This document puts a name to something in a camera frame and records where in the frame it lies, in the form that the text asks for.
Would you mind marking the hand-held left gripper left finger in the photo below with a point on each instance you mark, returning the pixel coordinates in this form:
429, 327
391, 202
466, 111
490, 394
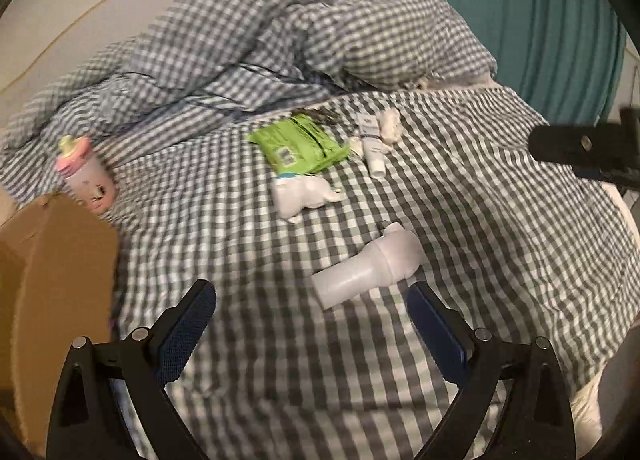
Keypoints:
185, 330

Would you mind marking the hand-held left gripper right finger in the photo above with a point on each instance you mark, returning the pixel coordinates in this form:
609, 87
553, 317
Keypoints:
440, 335

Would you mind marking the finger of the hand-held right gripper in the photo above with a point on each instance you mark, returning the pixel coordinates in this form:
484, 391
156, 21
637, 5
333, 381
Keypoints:
565, 145

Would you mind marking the white plastic bottle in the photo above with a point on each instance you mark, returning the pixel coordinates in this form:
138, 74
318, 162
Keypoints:
370, 265

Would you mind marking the brown cardboard box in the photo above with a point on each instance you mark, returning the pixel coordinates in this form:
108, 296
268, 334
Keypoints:
55, 290

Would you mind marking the grey checked bed sheet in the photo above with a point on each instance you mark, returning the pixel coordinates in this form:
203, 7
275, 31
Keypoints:
500, 250

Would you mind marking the teal curtain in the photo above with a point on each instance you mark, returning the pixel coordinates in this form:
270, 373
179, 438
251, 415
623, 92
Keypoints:
525, 15

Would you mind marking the small white toy figure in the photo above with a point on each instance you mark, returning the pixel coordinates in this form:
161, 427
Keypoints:
390, 128

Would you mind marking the white ceramic animal figurine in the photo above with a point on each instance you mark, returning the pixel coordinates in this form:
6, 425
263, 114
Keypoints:
300, 195

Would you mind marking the pink sippy cup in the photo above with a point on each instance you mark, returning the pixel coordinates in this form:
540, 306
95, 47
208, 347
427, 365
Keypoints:
90, 180

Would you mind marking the white cream tube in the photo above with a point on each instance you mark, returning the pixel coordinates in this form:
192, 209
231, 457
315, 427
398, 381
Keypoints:
372, 150

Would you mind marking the green wipes packet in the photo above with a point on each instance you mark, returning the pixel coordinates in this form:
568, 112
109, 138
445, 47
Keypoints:
295, 145

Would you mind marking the grey checked duvet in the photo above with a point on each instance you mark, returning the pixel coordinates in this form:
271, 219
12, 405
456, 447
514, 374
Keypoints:
300, 30

